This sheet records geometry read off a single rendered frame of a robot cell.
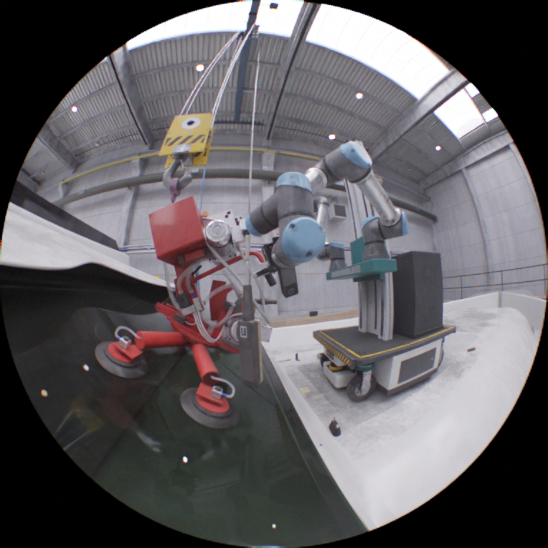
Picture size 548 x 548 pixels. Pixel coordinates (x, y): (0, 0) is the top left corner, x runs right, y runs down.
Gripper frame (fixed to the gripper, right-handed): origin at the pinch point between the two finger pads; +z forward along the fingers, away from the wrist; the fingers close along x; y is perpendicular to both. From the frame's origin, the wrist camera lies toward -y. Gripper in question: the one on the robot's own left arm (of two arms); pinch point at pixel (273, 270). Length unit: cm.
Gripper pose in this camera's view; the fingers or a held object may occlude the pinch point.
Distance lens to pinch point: 65.0
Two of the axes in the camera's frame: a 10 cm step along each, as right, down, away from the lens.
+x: -9.3, 3.1, -2.0
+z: -1.8, 1.0, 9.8
